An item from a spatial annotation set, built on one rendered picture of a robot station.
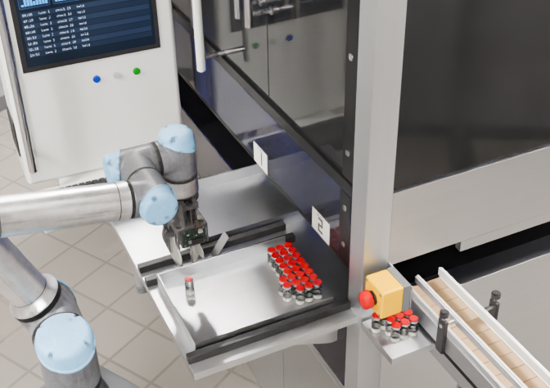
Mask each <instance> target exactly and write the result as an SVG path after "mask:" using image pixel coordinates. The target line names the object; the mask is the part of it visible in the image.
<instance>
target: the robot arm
mask: <svg viewBox="0 0 550 388"><path fill-rule="evenodd" d="M157 139H158V140H157V141H153V142H149V143H146V144H142V145H139V146H135V147H130V148H126V149H123V150H122V149H119V150H118V151H114V152H111V153H109V154H106V155H105V156H104V157H103V169H104V173H105V176H106V180H107V183H98V184H91V185H84V186H77V187H64V188H57V189H51V190H44V191H36V192H24V193H17V194H10V195H3V196H0V292H1V293H2V294H3V295H4V296H5V297H6V298H7V299H8V300H9V301H10V312H11V314H12V315H13V316H14V317H15V318H16V319H17V320H18V321H19V322H20V323H21V324H22V325H23V326H24V327H25V328H26V330H27V331H28V332H29V335H30V337H31V340H32V342H33V345H34V349H35V352H36V355H37V357H38V361H39V364H40V368H41V370H42V374H43V380H44V384H45V387H46V388H110V387H109V386H108V385H107V384H106V382H105V381H104V379H103V378H102V377H101V371H100V367H99V362H98V357H97V349H96V339H95V335H94V332H93V330H92V328H91V326H90V324H89V323H88V321H87V320H86V319H84V318H83V315H82V314H81V312H80V309H79V307H78V304H77V300H76V298H75V295H74V292H73V291H72V290H71V289H70V288H69V286H68V285H67V284H66V283H65V282H63V281H62V280H60V279H58V278H55V277H53V276H52V275H51V274H47V273H40V272H39V271H38V270H37V269H36V268H35V267H34V266H33V265H32V263H31V262H30V261H29V260H28V259H27V258H26V257H25V256H24V255H23V254H22V253H21V251H20V250H19V249H18V248H17V247H16V246H15V245H14V244H13V243H12V242H11V240H10V239H9V238H8V237H11V236H17V235H23V234H29V233H35V232H46V231H51V230H57V229H63V228H74V227H80V226H86V225H92V224H98V223H109V222H114V221H120V220H126V219H136V218H142V219H143V220H145V221H146V222H147V223H149V224H151V225H154V226H160V225H163V230H162V238H163V241H164V243H165V245H166V246H167V248H168V250H169V253H170V254H171V256H172V258H173V259H174V262H175V263H176V264H177V265H178V266H179V267H182V266H183V260H182V257H181V251H180V245H181V247H182V248H187V247H189V246H190V248H191V251H190V256H191V258H192V263H195V262H196V260H197V258H198V256H199V255H200V256H201V257H202V258H204V257H205V255H204V251H203V250H202V248H201V243H203V242H206V241H209V234H208V224H207V222H206V220H205V218H204V217H203V216H202V214H201V212H200V211H199V210H198V209H197V208H199V205H198V201H197V199H198V197H199V192H198V190H199V184H198V178H199V177H200V175H199V174H198V173H197V163H196V143H195V138H194V133H193V131H192V129H190V128H189V127H188V126H186V125H184V124H169V125H166V126H165V127H164V128H162V129H161V130H160V131H159V133H158V138H157ZM205 228H206V230H205Z"/></svg>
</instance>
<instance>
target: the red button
mask: <svg viewBox="0 0 550 388"><path fill-rule="evenodd" d="M358 301H359V303H360V304H361V306H362V307H363V309H371V308H373V307H374V299H373V296H372V293H371V292H370V291H368V290H366V291H361V292H360V293H359V295H358Z"/></svg>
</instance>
